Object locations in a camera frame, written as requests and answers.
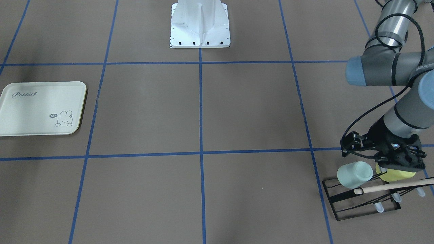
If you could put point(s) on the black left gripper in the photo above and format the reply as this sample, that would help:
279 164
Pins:
380 138

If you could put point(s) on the light green cup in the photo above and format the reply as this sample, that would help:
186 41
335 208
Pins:
354 174

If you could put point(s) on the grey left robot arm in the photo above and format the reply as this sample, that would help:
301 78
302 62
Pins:
395 55

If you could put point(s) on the yellow cup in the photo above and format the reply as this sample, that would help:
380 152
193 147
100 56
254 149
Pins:
392 175

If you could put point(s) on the cream rabbit print tray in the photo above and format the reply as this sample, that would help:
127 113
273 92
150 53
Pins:
41 108

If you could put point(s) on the wooden rack handle rod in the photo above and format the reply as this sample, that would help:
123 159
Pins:
418 183

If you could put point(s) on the black wire cup rack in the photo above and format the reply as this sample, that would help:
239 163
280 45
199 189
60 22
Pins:
345 204

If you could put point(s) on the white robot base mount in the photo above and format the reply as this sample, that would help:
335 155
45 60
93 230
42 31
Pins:
199 24

